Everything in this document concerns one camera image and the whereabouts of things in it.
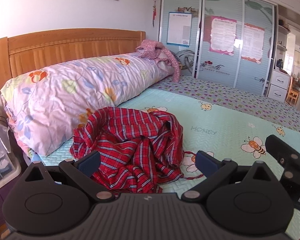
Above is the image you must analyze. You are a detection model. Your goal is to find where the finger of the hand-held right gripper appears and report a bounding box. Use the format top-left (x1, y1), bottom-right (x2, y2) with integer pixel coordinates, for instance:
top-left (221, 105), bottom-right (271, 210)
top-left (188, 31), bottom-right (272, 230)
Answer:
top-left (265, 134), bottom-right (300, 180)

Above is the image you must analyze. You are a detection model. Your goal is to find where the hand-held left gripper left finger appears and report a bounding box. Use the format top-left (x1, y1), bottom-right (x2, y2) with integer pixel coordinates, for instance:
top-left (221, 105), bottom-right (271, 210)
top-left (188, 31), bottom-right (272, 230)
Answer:
top-left (23, 151), bottom-right (115, 203)

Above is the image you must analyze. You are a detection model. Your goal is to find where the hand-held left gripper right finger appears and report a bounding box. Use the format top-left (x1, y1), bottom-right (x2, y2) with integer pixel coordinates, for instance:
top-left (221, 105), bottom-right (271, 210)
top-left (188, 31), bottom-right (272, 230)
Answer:
top-left (182, 151), bottom-right (274, 202)

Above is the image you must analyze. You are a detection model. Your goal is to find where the red plaid dress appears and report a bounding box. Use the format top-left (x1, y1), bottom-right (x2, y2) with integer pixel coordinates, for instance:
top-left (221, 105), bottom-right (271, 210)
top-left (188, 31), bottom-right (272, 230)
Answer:
top-left (70, 107), bottom-right (207, 195)

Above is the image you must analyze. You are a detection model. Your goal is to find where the green quilted bee bedspread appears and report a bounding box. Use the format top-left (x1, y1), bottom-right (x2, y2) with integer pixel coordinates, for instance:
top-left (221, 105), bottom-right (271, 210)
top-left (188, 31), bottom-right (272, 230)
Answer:
top-left (30, 87), bottom-right (300, 230)

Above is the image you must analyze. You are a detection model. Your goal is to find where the wooden chair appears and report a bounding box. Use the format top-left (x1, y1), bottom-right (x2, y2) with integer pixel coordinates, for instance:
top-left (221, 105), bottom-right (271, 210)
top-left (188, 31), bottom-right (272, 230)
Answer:
top-left (286, 76), bottom-right (300, 105)

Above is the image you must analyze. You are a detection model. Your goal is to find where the white drawer cabinet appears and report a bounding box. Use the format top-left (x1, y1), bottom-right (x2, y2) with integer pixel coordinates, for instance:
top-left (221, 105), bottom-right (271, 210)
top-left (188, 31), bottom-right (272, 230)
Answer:
top-left (267, 70), bottom-right (291, 103)

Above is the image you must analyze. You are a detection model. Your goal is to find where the floral rolled duvet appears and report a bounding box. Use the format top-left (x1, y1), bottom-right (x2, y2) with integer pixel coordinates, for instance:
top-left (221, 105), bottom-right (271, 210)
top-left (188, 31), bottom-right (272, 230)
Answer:
top-left (0, 52), bottom-right (177, 157)

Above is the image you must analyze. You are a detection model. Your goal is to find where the clear plastic storage box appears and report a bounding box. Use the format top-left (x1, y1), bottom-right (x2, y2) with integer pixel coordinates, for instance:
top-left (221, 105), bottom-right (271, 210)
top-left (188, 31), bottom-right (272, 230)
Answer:
top-left (0, 125), bottom-right (22, 180)

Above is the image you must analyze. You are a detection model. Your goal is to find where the pink notice poster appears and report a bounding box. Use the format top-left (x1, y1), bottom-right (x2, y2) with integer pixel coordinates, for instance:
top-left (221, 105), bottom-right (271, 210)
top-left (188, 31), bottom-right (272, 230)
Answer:
top-left (209, 15), bottom-right (237, 56)
top-left (241, 23), bottom-right (265, 64)

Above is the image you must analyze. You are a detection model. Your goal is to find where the wooden headboard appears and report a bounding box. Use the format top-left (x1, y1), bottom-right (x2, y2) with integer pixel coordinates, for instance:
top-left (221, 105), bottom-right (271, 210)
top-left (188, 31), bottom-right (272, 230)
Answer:
top-left (0, 28), bottom-right (146, 93)

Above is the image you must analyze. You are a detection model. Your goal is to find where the pink patterned garment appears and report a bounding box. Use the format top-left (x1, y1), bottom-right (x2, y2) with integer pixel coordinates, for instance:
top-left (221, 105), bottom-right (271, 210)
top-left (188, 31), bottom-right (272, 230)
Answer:
top-left (136, 39), bottom-right (181, 82)

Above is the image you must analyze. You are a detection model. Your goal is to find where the blue notice poster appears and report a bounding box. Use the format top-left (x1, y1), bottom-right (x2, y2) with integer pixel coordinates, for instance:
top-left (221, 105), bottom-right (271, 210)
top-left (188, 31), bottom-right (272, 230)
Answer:
top-left (167, 12), bottom-right (192, 47)

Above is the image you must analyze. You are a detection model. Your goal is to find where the sliding door wardrobe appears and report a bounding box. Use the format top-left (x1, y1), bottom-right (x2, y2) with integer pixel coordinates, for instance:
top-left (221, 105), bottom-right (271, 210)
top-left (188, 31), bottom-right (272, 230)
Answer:
top-left (159, 0), bottom-right (278, 97)

